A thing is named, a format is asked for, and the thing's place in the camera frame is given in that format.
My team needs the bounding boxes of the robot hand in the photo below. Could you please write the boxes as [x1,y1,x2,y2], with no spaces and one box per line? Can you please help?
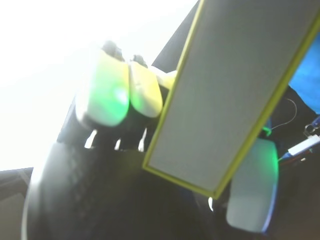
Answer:
[21,40,280,240]

